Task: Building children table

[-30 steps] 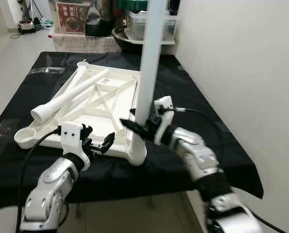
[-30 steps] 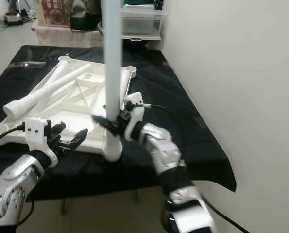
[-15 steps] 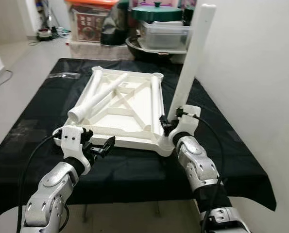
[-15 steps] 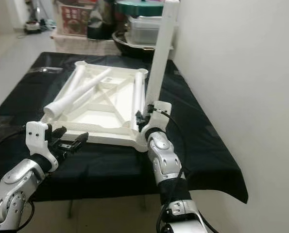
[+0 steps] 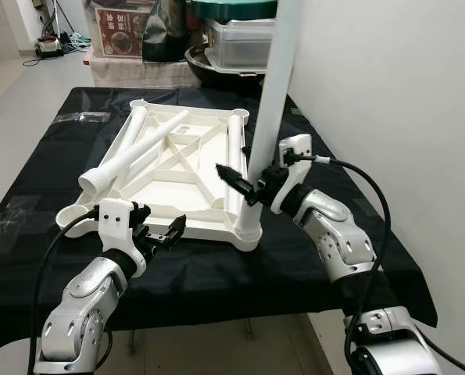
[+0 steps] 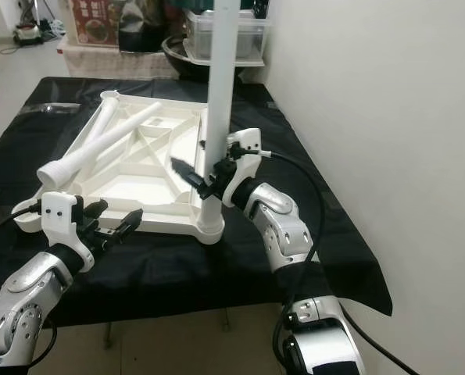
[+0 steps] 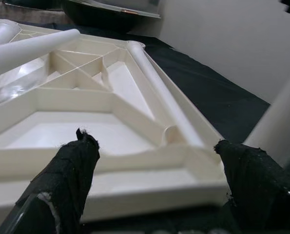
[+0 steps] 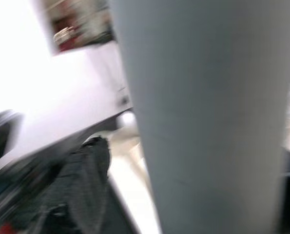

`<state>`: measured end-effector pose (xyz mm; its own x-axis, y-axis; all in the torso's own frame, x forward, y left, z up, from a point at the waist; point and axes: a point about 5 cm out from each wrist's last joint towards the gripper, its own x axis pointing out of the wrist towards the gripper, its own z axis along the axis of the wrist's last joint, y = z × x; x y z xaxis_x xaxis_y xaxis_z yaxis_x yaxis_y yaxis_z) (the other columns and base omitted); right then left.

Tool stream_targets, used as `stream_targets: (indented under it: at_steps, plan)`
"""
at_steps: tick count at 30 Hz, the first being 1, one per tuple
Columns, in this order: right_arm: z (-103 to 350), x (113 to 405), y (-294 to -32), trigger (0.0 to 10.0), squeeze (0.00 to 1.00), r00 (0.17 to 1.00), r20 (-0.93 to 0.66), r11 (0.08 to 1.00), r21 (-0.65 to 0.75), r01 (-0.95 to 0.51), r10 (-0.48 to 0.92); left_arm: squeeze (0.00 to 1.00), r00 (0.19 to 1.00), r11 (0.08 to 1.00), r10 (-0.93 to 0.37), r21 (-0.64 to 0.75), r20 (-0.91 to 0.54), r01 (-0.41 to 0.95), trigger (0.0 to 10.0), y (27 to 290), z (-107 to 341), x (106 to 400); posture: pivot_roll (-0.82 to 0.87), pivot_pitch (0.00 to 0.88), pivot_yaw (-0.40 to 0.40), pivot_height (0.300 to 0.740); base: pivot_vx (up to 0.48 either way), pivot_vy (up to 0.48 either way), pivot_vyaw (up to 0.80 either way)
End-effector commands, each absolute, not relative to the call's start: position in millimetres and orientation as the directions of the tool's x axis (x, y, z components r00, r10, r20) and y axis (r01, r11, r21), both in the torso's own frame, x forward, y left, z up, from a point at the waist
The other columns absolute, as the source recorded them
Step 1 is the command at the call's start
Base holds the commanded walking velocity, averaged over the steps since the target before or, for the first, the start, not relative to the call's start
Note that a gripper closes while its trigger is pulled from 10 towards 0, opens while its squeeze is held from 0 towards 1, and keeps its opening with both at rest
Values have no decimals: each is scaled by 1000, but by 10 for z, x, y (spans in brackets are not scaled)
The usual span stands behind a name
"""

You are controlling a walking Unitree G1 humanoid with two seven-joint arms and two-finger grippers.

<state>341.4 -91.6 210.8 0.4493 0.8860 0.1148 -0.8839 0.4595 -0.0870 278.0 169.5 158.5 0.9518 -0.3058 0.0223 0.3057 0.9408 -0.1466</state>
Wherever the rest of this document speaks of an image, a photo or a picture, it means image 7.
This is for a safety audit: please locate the black wok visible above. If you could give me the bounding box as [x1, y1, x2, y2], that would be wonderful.
[61, 0, 162, 27]

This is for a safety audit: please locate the beige cloth-covered bench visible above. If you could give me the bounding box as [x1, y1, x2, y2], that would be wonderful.
[0, 2, 67, 25]

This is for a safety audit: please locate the clear plastic container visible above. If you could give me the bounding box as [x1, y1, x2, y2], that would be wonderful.
[69, 0, 162, 19]

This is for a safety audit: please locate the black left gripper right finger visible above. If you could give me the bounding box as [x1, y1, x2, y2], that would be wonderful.
[214, 139, 290, 234]

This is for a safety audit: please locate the white plastic children table top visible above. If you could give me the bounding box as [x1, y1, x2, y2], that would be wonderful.
[0, 19, 230, 222]

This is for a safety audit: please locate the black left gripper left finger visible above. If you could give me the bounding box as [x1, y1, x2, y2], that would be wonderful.
[13, 128, 100, 234]

